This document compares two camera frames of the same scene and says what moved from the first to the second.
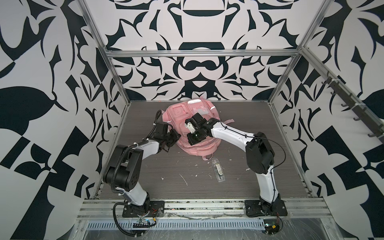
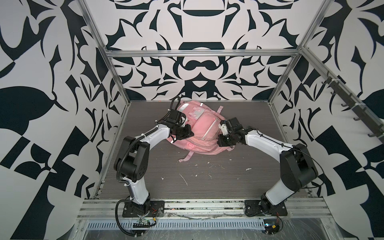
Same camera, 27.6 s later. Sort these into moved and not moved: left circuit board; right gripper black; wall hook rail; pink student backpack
Moved: pink student backpack; right gripper black
Not moved: left circuit board; wall hook rail
